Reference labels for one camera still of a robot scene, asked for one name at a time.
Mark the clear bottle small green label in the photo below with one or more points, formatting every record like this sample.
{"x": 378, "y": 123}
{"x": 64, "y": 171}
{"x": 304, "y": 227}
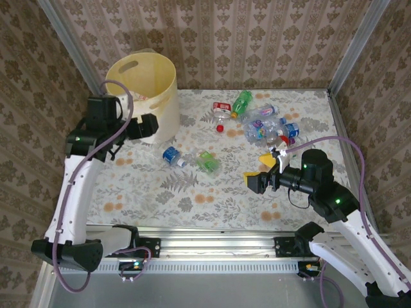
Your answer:
{"x": 294, "y": 156}

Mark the red lid clear bottle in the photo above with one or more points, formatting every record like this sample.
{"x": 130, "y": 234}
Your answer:
{"x": 284, "y": 138}

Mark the crushed white red print bottle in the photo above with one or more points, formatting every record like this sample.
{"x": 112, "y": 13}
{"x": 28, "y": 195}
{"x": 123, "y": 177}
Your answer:
{"x": 141, "y": 96}

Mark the small blue label bottle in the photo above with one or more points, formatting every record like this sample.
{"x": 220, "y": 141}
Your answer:
{"x": 171, "y": 155}

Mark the blue label white cap bottle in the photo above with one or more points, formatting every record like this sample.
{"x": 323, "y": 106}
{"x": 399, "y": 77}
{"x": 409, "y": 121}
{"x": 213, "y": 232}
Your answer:
{"x": 291, "y": 130}

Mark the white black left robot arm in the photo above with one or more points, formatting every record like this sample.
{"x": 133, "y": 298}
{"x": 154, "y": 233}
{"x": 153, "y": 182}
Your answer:
{"x": 72, "y": 199}

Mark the cream plastic bin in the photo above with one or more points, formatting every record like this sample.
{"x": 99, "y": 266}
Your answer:
{"x": 163, "y": 106}

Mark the crumpled clear colourful label bottle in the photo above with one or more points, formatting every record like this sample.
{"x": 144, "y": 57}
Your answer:
{"x": 257, "y": 128}

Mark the floral fern print tablecloth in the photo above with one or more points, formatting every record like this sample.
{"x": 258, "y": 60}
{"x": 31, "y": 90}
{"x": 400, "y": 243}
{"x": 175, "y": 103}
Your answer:
{"x": 224, "y": 208}

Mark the clear bottle purple label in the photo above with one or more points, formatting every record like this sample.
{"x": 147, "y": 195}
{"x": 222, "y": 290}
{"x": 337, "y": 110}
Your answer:
{"x": 263, "y": 111}

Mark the green plastic bottle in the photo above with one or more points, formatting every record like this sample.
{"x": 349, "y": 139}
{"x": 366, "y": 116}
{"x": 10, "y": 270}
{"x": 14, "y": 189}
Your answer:
{"x": 242, "y": 101}

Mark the crushed red label bottle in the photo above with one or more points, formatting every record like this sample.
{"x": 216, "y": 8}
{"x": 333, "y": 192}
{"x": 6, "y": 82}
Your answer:
{"x": 221, "y": 106}

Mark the black controller board orange plug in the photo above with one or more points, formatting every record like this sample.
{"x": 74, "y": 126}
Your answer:
{"x": 309, "y": 268}

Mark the black controller board green light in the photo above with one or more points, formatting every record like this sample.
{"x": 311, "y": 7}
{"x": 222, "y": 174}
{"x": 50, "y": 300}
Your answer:
{"x": 136, "y": 264}

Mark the aluminium table side frame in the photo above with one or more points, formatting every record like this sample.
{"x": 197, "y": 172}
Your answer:
{"x": 340, "y": 115}

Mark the aluminium frame post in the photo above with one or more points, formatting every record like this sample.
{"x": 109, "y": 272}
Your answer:
{"x": 74, "y": 48}
{"x": 357, "y": 48}

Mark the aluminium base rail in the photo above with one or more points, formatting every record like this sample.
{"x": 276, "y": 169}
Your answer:
{"x": 218, "y": 247}

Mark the grey metal base plate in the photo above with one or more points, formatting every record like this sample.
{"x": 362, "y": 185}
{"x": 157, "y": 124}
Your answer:
{"x": 208, "y": 292}

